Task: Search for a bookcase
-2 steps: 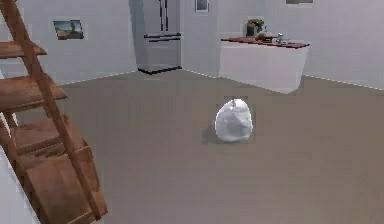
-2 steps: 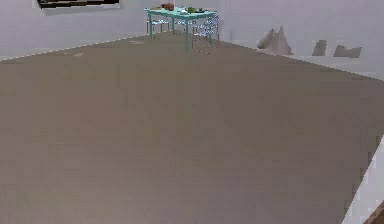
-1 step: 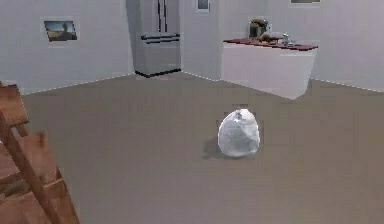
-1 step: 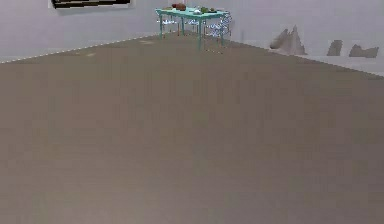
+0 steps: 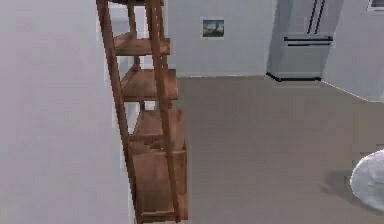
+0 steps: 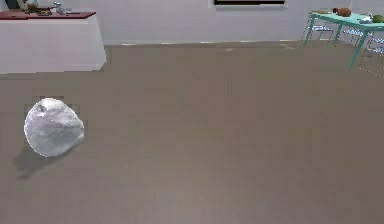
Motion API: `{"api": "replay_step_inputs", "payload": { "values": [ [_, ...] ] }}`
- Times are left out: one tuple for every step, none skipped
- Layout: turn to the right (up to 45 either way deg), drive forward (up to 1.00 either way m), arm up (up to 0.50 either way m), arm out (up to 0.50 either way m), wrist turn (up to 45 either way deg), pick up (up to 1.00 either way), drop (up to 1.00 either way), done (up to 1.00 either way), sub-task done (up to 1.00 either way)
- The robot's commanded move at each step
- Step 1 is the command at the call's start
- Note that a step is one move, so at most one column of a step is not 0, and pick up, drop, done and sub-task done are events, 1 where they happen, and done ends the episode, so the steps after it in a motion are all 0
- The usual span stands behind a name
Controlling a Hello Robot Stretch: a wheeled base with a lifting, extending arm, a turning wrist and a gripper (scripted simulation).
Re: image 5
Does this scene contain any brown wooden bookcase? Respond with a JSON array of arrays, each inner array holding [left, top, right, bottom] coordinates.
[[95, 0, 189, 224]]

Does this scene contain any framed landscape picture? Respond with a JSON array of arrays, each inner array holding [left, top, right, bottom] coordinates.
[[201, 17, 226, 40]]

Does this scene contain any grey fridge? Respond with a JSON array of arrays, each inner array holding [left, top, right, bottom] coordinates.
[[266, 0, 345, 83]]

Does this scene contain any white framed window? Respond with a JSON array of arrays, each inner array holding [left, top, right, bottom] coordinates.
[[366, 0, 384, 12]]

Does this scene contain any black horizontal fridge handle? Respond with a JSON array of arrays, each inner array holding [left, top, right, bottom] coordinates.
[[283, 35, 334, 42]]

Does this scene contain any black vertical fridge handle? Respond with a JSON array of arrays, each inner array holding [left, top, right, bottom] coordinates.
[[306, 0, 319, 35], [314, 0, 327, 35]]

